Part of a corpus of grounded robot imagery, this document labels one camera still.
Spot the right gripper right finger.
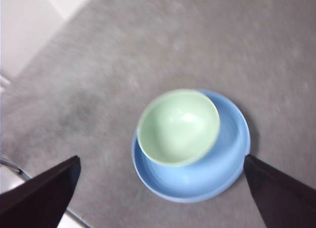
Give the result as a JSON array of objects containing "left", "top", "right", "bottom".
[{"left": 243, "top": 154, "right": 316, "bottom": 228}]

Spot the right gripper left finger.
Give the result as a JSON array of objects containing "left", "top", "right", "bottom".
[{"left": 0, "top": 155, "right": 82, "bottom": 228}]

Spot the blue round plate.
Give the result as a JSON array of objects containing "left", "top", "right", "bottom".
[{"left": 131, "top": 88, "right": 251, "bottom": 204}]

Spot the green ribbed bowl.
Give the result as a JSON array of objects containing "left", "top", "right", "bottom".
[{"left": 137, "top": 88, "right": 221, "bottom": 167}]

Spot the grey cable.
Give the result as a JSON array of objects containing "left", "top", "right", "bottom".
[{"left": 0, "top": 158, "right": 32, "bottom": 181}]

